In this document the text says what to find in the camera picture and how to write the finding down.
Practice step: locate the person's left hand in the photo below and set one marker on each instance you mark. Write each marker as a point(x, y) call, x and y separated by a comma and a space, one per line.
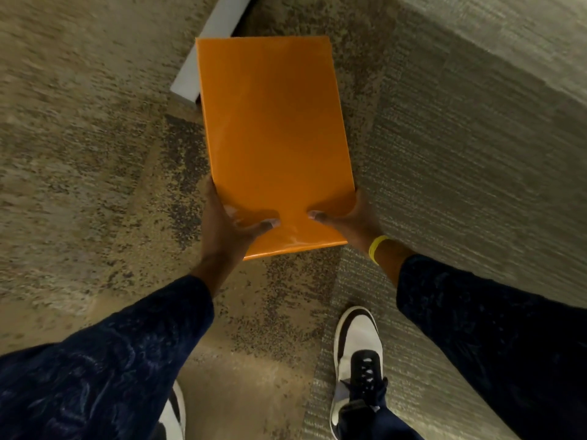
point(221, 233)

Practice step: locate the person's right forearm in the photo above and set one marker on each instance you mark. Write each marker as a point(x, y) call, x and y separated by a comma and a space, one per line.
point(481, 325)

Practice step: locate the orange glossy box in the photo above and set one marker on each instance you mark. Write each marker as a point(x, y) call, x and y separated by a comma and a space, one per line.
point(275, 141)

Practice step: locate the white baseboard piece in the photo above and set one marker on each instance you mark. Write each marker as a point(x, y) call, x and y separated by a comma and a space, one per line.
point(206, 50)

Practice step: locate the yellow wristband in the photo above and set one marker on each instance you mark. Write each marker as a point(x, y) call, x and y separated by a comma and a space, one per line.
point(377, 248)

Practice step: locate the white and black sneaker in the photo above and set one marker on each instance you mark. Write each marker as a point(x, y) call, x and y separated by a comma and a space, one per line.
point(357, 361)
point(172, 414)

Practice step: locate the person's left forearm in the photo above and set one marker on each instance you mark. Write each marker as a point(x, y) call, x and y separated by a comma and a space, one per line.
point(114, 357)

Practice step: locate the person's dark trouser leg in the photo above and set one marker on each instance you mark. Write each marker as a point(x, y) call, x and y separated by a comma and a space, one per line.
point(376, 423)

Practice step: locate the person's right hand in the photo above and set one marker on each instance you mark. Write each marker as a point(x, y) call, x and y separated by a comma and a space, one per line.
point(356, 226)

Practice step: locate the person's left thumb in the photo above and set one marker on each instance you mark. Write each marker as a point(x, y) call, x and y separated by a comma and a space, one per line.
point(261, 226)

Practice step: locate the person's right thumb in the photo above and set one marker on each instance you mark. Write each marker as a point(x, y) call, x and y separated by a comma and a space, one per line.
point(326, 217)

